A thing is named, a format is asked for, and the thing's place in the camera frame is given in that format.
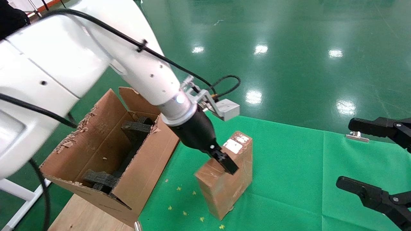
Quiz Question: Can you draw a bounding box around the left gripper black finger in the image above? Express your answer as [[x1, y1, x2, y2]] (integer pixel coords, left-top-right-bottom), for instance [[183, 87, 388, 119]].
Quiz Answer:
[[209, 148, 240, 175]]

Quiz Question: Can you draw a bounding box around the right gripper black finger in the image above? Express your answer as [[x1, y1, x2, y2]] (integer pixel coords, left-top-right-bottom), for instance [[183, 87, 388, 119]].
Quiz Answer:
[[336, 176, 411, 230], [348, 117, 411, 153]]

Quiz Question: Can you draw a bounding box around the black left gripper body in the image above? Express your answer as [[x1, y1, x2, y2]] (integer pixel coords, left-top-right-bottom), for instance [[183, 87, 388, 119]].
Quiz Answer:
[[168, 109, 223, 158]]

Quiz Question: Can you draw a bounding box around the small taped cardboard box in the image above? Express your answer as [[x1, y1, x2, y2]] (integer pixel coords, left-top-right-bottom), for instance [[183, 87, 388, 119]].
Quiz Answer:
[[195, 131, 253, 221]]

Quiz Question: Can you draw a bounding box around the large open cardboard carton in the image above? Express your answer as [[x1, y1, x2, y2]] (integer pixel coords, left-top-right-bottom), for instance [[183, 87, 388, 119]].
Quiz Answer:
[[39, 87, 180, 227]]

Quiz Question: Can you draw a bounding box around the black foam insert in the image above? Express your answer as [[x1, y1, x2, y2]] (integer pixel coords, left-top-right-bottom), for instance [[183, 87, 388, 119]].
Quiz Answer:
[[121, 116, 155, 174], [83, 170, 120, 193]]

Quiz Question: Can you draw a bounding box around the green table cloth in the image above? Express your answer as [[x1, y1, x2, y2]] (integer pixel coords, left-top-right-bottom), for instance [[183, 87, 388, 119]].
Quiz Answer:
[[138, 111, 411, 231]]

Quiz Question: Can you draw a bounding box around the seated person in black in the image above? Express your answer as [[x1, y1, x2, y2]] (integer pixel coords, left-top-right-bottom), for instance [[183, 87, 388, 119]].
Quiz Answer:
[[0, 0, 30, 41]]

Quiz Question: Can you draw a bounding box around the silver camera mount bracket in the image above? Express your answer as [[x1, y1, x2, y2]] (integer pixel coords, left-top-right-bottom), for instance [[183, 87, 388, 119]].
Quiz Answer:
[[181, 75, 222, 117]]

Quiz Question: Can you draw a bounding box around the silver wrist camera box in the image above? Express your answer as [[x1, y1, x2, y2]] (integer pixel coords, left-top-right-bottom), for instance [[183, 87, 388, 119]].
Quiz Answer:
[[216, 98, 240, 122]]

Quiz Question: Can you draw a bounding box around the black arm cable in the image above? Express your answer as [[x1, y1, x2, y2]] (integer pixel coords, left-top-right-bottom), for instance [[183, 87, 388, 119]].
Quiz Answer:
[[0, 8, 241, 231]]

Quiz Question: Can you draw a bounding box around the white table frame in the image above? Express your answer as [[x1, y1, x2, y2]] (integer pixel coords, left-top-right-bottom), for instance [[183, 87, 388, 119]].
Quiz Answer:
[[0, 178, 52, 231]]

